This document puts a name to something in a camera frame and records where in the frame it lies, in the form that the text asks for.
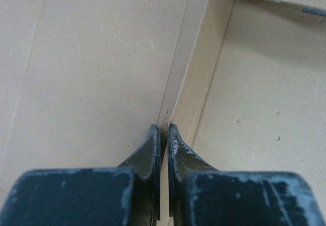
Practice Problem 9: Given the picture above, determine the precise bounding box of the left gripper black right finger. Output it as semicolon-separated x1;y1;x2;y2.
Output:
167;124;325;225

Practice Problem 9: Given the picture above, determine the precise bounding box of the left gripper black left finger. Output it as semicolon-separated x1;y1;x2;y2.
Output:
1;125;161;225

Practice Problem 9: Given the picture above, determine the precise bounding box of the brown cardboard box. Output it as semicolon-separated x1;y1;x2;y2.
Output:
1;0;325;211

